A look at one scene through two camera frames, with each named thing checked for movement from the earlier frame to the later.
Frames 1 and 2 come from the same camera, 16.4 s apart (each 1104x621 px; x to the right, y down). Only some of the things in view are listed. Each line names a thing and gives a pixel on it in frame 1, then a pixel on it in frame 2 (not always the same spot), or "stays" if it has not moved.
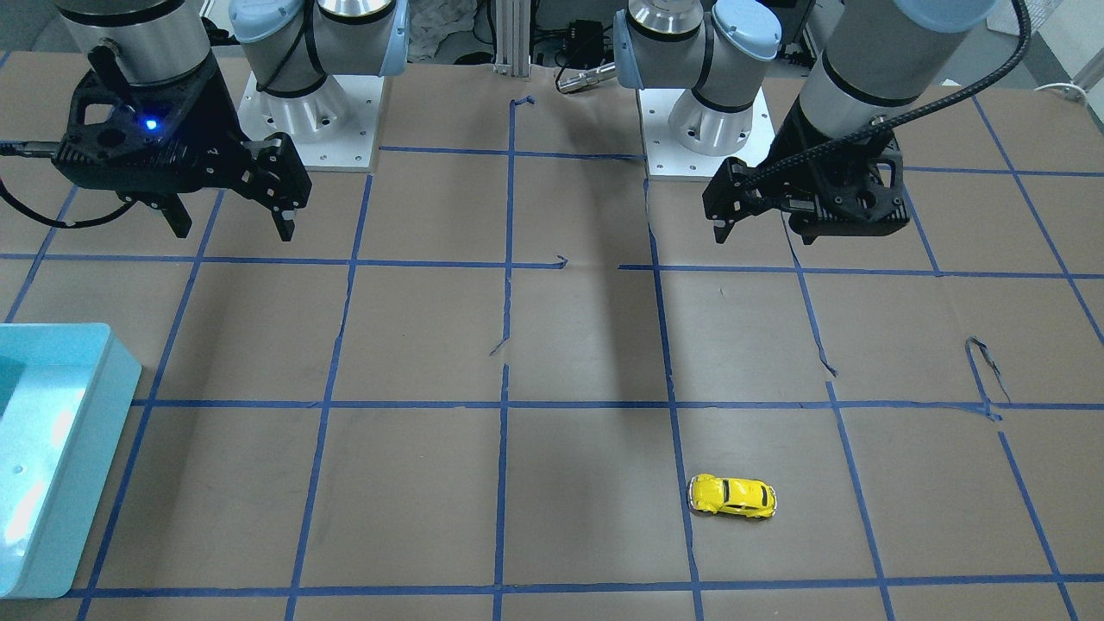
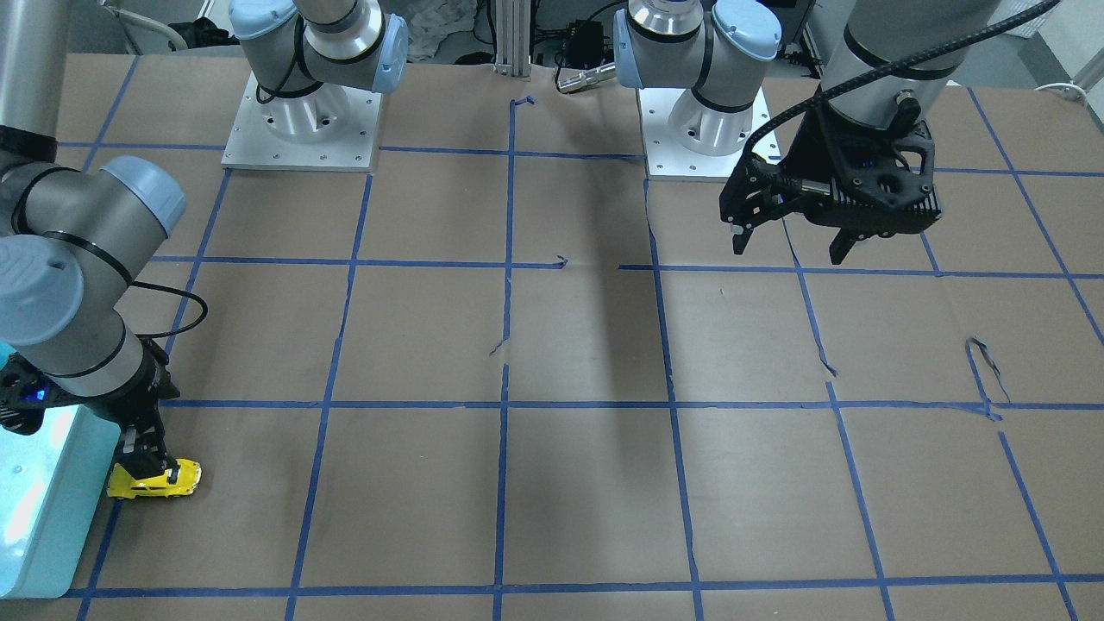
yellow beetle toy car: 734,496 to 120,484
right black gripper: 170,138 to 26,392
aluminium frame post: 513,37 stays
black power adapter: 583,45 stays
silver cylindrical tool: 583,79 stays
